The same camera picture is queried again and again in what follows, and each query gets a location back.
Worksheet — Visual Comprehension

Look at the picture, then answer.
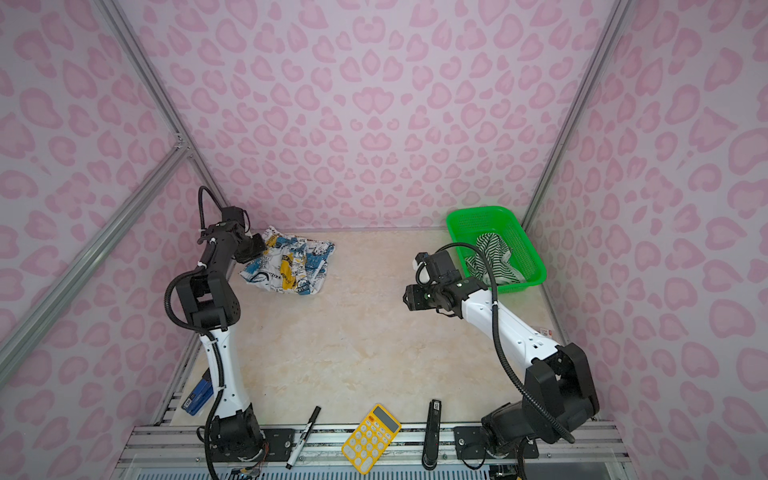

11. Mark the black marker pen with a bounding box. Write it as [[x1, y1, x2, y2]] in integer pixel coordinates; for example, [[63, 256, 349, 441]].
[[285, 405, 322, 470]]

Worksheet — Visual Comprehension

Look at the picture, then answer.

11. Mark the black stapler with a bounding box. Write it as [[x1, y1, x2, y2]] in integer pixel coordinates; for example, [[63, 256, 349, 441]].
[[421, 399, 442, 471]]

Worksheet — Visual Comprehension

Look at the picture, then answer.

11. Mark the yellow calculator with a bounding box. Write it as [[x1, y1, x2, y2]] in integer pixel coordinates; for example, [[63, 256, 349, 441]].
[[341, 404, 402, 475]]

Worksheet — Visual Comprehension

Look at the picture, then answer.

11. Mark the green white striped garment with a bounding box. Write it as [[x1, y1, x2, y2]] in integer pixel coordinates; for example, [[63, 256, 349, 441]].
[[466, 233, 526, 286]]

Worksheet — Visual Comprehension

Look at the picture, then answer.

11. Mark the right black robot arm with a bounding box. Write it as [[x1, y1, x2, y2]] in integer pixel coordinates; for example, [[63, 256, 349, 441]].
[[403, 246, 600, 458]]

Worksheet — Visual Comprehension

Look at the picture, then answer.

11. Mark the blue stapler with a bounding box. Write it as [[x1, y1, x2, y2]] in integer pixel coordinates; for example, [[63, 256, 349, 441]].
[[181, 369, 213, 416]]

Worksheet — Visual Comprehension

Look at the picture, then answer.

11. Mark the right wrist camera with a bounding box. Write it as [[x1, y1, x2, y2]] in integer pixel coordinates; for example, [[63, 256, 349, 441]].
[[413, 252, 432, 285]]

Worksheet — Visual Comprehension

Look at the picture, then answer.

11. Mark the green plastic basket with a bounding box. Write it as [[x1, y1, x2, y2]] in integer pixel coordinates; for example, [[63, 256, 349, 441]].
[[446, 206, 547, 294]]

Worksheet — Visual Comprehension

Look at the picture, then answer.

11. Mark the colourful printed white shirt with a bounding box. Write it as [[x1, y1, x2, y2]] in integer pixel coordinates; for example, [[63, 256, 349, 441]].
[[239, 226, 336, 296]]

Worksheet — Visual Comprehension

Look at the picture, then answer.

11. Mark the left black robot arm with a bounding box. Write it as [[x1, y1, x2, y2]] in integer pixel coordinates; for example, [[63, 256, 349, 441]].
[[163, 186, 267, 475]]

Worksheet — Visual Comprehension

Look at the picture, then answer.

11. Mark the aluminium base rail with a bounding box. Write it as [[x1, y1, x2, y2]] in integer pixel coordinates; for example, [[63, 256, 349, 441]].
[[114, 421, 637, 479]]

